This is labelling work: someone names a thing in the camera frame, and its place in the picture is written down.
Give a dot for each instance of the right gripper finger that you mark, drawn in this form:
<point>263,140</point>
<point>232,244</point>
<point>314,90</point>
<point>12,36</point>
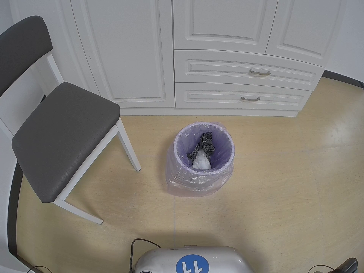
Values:
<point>348,266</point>

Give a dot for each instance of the grey and white chair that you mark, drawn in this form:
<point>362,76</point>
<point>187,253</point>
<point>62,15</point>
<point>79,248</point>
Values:
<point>68,124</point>

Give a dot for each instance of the white trash bin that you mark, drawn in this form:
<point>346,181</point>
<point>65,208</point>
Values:
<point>204,171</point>

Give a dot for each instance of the white paper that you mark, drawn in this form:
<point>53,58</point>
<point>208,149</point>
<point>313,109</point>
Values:
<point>202,162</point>

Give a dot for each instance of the purple plastic bag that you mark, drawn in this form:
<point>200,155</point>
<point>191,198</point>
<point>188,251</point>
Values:
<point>182,183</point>

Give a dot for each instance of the white wardrobe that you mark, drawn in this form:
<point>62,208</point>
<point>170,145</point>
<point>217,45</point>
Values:
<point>128,38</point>

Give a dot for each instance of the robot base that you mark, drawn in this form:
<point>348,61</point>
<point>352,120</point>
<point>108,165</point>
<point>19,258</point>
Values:
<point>159,260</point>

